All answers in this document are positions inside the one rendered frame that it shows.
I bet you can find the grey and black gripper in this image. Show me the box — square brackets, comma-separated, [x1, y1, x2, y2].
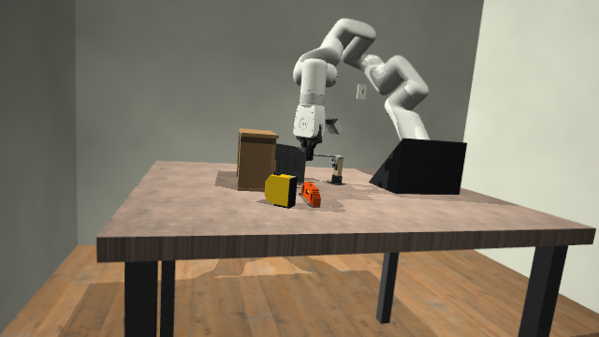
[294, 103, 326, 161]

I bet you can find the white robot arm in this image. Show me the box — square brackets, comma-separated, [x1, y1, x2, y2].
[293, 19, 430, 140]

